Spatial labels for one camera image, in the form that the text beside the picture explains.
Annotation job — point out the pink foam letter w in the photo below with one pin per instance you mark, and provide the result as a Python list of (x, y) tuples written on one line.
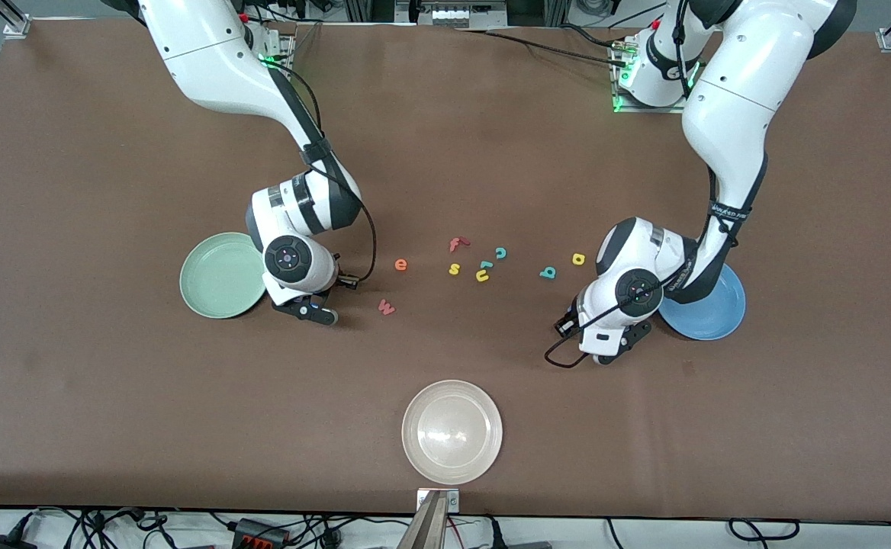
[(386, 309)]

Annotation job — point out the red foam letter f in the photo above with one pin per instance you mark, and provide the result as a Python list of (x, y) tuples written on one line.
[(455, 245)]

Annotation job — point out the teal letter b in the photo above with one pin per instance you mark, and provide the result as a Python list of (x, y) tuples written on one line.
[(554, 272)]

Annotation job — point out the black power strip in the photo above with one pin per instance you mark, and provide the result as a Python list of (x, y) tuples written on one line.
[(258, 531)]

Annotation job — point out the beige plate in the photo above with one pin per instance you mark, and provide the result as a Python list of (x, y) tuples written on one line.
[(451, 431)]

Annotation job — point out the blue plate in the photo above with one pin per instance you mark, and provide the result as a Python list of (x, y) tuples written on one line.
[(712, 313)]

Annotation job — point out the grey control box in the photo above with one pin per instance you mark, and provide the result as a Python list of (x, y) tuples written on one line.
[(453, 14)]

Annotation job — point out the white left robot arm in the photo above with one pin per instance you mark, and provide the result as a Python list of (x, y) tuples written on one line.
[(751, 76)]

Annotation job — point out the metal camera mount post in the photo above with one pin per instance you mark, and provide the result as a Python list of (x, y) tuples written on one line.
[(430, 526)]

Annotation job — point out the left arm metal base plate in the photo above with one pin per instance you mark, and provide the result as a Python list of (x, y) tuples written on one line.
[(644, 110)]

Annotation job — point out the green plate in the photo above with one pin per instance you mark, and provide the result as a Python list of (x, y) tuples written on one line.
[(217, 278)]

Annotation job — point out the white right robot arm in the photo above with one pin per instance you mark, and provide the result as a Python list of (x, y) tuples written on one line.
[(209, 61)]

